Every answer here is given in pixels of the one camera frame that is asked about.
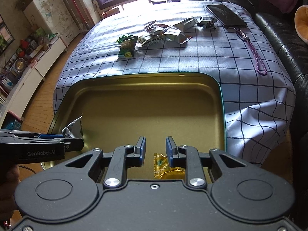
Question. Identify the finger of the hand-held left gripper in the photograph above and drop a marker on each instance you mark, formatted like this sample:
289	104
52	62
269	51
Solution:
74	144
50	136

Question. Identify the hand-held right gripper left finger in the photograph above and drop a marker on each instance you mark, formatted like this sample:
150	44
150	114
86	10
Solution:
143	150

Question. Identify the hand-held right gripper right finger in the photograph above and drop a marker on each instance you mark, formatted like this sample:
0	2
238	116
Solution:
169	151

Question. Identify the silver blue-print snack packet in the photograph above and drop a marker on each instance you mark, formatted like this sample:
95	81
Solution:
72	130

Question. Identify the gold candy wrapper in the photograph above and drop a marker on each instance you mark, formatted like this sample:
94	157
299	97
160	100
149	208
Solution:
160	166

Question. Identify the gold tin tray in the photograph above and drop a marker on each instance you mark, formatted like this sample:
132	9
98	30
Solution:
149	105

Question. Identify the green and yellow snack packet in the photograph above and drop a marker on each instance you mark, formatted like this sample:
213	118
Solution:
127	49

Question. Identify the brown patterned snack packet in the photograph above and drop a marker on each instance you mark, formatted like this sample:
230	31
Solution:
149	42

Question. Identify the dark green snack packet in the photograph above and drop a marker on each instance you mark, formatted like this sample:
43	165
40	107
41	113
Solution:
122	39

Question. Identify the silver purple-print snack packet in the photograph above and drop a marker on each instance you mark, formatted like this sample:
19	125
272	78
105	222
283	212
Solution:
175	35

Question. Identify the red and silver snack packet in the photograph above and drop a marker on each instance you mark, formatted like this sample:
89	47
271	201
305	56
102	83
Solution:
156	28

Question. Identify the yellow and silver snack packet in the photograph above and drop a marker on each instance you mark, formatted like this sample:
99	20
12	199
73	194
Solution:
186	24

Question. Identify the black and white snack packet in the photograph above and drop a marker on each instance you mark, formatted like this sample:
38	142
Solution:
206	21

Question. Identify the pink lidded storage box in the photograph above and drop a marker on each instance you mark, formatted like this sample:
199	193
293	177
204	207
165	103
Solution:
12	122

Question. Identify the low white sideboard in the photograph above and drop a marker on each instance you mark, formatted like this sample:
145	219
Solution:
45	61

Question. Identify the metal bowl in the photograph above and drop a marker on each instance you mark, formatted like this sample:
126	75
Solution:
19	65

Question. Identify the blue checked tablecloth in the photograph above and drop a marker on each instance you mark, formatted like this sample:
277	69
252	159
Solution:
168	60

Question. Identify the white cartoon-print cabinet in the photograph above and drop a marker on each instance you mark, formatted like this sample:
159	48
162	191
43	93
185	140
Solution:
53	16

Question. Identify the red stick vacuum cleaner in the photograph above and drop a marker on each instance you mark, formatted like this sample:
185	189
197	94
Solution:
76	7

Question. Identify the black smartphone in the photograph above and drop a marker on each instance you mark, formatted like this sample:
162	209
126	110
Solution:
226	15

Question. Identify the black leather sofa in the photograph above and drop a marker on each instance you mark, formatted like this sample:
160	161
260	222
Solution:
276	28

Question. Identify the orange round plush cushion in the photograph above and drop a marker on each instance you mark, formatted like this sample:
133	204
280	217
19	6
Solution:
303	24

